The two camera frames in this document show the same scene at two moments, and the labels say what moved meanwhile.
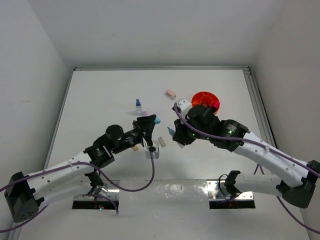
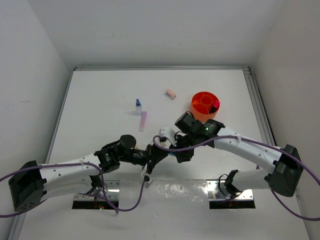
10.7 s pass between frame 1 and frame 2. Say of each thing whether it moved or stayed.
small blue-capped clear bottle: stayed
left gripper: moved
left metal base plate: stayed
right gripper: moved
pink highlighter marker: stayed
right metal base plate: stayed
